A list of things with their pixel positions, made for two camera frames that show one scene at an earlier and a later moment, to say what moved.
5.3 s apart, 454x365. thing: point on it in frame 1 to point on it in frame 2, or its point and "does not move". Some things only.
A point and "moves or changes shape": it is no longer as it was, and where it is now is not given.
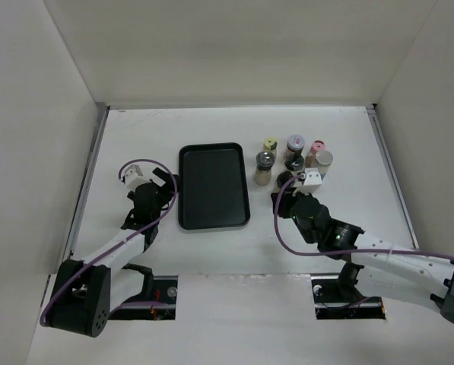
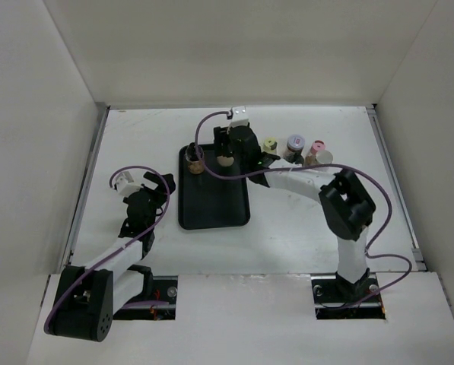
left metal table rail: [86, 182] does not move
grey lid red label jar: [295, 143] does not move
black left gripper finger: [170, 185] does not move
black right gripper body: [286, 209] to [242, 164]
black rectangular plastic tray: [212, 191] does not move
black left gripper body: [163, 198] does not move
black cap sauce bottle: [293, 162] to [195, 164]
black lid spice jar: [262, 173] moves or changes shape
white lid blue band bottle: [324, 159] does not move
